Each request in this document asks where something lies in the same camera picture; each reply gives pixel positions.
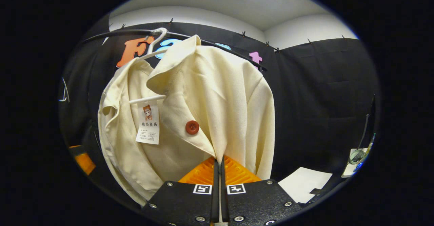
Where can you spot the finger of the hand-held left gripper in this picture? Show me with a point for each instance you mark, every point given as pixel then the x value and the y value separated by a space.
pixel 84 163

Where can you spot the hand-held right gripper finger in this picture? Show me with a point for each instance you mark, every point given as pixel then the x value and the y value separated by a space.
pixel 223 202
pixel 216 202

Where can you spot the cream button-up shirt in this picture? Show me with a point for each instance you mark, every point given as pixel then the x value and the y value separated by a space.
pixel 220 100

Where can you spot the empty white plastic hanger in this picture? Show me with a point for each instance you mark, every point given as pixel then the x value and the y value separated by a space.
pixel 66 94

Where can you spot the white hanger with thin hook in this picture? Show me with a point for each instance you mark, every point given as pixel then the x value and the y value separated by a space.
pixel 145 99

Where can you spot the black clothes rack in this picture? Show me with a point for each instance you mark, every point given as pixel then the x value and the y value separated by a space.
pixel 129 32

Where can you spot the white cabinet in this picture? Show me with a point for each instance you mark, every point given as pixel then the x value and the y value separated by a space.
pixel 301 183

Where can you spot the white side table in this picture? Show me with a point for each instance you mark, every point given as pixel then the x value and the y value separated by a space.
pixel 349 170

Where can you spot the round grey device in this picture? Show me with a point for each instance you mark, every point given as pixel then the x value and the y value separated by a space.
pixel 356 157

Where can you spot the black backdrop cloth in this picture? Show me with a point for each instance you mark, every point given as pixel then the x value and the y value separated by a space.
pixel 322 100

